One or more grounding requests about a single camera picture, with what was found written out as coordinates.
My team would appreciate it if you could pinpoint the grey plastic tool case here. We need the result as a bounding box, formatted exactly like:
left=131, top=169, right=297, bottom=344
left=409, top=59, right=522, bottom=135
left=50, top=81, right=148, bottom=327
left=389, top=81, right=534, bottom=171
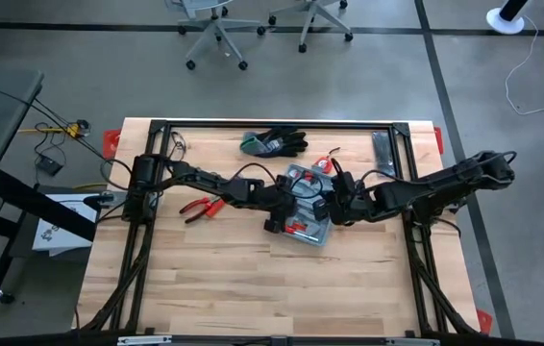
left=271, top=162, right=345, bottom=247

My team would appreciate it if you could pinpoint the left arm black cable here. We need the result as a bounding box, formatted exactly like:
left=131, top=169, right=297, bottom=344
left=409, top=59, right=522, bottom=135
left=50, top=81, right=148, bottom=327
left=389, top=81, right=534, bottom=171
left=230, top=161, right=278, bottom=186

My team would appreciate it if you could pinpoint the black table base frame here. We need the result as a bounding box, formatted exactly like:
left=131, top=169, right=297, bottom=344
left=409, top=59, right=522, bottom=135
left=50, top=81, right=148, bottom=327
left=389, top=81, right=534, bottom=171
left=0, top=167, right=98, bottom=305

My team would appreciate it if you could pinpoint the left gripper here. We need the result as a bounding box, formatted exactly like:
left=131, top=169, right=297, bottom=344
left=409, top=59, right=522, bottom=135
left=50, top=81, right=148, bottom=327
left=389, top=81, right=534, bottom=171
left=252, top=185, right=298, bottom=235

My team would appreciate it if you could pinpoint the yellow black connector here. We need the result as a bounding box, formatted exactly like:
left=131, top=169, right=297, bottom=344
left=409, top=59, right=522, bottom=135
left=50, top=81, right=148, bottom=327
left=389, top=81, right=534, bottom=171
left=67, top=119, right=91, bottom=139

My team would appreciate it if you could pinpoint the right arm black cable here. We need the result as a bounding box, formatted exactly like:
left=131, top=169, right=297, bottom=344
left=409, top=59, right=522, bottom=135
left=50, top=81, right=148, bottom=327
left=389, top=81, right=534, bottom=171
left=358, top=168, right=401, bottom=188

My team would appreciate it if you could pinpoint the thin black cable loop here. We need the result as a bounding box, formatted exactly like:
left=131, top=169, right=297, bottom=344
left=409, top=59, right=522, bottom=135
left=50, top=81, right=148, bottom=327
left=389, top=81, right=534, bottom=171
left=169, top=130, right=188, bottom=162

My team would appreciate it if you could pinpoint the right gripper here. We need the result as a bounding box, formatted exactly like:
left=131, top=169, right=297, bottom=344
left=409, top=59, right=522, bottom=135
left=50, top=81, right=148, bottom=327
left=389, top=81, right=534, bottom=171
left=312, top=191, right=374, bottom=226

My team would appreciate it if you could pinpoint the black power adapter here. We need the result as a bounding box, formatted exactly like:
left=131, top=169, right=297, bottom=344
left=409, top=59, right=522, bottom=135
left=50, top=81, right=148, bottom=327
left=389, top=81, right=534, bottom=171
left=36, top=156, right=64, bottom=177

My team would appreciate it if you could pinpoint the silver metal bracket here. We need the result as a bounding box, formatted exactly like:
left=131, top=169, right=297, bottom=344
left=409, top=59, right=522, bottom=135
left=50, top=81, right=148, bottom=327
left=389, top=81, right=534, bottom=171
left=385, top=337, right=441, bottom=346
left=116, top=334, right=173, bottom=346

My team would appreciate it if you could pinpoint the white printed box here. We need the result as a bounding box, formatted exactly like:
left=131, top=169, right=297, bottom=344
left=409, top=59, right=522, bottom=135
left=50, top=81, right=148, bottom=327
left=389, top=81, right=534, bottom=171
left=31, top=191, right=100, bottom=256

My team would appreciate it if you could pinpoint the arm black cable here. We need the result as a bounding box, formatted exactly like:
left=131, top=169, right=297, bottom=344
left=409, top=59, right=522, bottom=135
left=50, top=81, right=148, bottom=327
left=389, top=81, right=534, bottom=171
left=230, top=161, right=278, bottom=186
left=358, top=168, right=401, bottom=188

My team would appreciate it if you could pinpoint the black flat rectangular bar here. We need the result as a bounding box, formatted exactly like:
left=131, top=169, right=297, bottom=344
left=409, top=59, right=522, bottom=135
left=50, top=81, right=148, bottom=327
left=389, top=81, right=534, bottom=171
left=371, top=130, right=397, bottom=178

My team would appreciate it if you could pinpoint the black grey work glove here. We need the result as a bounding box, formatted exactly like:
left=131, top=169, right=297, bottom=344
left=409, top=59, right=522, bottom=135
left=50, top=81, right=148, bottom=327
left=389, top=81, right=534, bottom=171
left=252, top=126, right=308, bottom=145
left=239, top=134, right=309, bottom=159

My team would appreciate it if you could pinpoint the red tape measure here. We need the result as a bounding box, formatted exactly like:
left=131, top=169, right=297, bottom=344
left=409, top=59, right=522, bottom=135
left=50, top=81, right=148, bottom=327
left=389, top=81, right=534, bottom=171
left=310, top=147, right=341, bottom=175

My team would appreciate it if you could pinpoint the yellow cable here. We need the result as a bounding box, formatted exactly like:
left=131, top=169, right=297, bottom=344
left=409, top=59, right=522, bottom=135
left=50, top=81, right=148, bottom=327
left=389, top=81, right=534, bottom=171
left=16, top=125, right=75, bottom=135

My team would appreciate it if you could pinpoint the black red-tipped long tool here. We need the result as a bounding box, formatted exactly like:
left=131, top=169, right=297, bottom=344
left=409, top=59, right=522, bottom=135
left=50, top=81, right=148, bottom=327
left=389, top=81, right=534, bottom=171
left=179, top=196, right=213, bottom=225

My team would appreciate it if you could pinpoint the black aluminium table frame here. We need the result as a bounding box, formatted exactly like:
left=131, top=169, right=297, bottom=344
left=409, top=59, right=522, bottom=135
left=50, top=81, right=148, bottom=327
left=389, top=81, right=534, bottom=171
left=77, top=117, right=482, bottom=337

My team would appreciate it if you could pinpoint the grey office chair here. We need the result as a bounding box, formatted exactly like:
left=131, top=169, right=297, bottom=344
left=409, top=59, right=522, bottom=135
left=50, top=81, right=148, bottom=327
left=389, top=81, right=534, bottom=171
left=164, top=0, right=267, bottom=72
left=267, top=0, right=354, bottom=54

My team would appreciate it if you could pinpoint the black tool in case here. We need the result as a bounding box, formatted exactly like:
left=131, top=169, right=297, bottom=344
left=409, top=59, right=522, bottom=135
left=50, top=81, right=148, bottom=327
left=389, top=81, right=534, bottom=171
left=332, top=162, right=356, bottom=198

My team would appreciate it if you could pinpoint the white floor cable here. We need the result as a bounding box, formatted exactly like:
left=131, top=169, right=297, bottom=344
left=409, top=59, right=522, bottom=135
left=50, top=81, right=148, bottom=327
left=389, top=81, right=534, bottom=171
left=505, top=13, right=544, bottom=116

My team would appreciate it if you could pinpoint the white fan base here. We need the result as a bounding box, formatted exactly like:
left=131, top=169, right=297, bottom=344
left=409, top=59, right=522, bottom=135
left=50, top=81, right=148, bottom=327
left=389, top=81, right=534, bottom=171
left=485, top=0, right=535, bottom=36

